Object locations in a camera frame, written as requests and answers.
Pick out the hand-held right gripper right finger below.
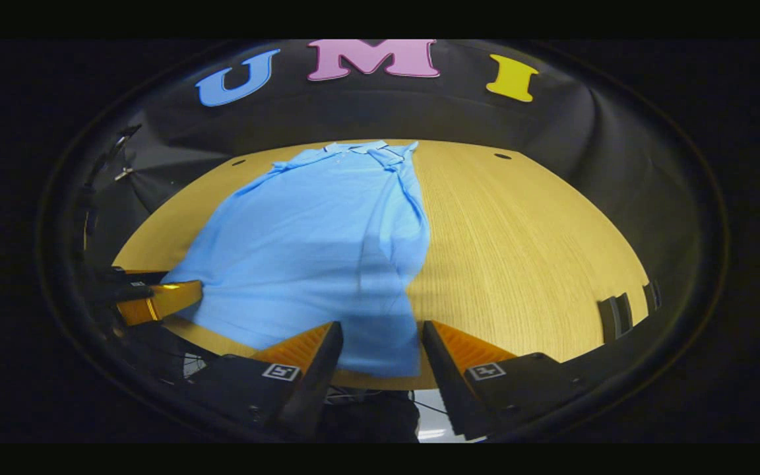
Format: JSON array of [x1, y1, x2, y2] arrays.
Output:
[[422, 320, 593, 441]]

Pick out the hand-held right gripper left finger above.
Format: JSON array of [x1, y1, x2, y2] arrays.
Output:
[[189, 321, 345, 439]]

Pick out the light blue T-shirt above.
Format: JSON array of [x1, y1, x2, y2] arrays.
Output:
[[161, 139, 432, 379]]

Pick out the black backdrop cloth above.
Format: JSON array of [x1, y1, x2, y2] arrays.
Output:
[[80, 40, 701, 317]]

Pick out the dark slotted frame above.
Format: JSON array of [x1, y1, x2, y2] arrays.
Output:
[[596, 280, 663, 344]]

